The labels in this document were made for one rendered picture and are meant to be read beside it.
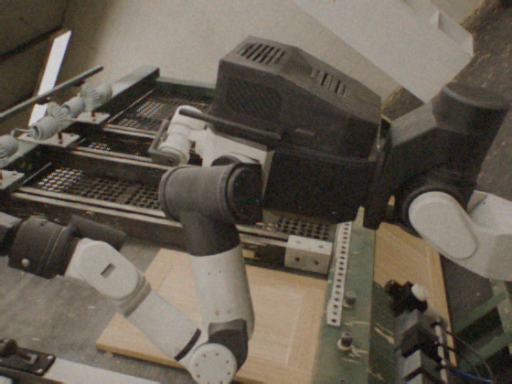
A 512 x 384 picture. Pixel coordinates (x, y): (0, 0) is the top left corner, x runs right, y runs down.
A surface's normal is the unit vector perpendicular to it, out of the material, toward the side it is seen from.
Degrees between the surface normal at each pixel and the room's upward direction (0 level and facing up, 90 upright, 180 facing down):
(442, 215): 90
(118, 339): 60
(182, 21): 90
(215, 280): 90
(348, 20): 90
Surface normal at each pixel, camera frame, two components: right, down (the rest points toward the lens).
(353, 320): 0.06, -0.87
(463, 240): -0.23, 0.47
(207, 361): -0.04, 0.22
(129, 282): 0.39, -0.26
